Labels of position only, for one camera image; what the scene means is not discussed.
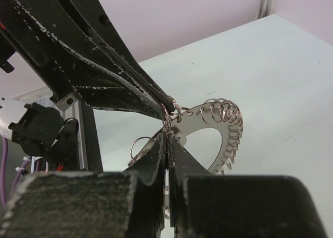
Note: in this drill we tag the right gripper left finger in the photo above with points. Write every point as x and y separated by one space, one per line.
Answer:
88 204

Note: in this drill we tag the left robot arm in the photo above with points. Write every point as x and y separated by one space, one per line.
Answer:
41 131

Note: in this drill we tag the left aluminium frame post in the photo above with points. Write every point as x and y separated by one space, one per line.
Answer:
264 8

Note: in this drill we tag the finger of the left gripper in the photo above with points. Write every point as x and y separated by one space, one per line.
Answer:
117 82
29 26

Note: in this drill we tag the metal disc keyring holder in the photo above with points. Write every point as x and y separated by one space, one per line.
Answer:
211 130

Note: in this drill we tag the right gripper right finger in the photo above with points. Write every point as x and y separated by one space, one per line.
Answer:
205 205

